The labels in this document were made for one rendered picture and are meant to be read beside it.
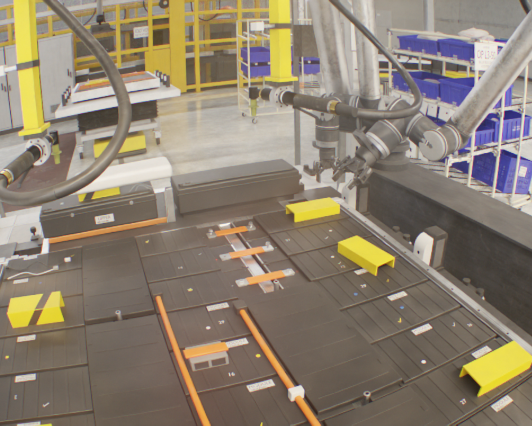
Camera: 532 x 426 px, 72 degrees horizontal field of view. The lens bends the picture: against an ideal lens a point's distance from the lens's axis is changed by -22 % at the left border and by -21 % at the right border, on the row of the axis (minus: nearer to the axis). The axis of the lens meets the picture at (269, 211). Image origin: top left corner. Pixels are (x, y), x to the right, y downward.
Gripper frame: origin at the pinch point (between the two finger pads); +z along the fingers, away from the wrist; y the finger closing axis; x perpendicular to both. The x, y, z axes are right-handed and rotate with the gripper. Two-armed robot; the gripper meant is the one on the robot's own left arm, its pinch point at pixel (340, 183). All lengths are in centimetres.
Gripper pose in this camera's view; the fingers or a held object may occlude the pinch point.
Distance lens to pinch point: 150.9
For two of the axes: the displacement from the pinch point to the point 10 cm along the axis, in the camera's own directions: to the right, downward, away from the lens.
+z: -7.0, 7.2, 0.1
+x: -6.1, -5.9, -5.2
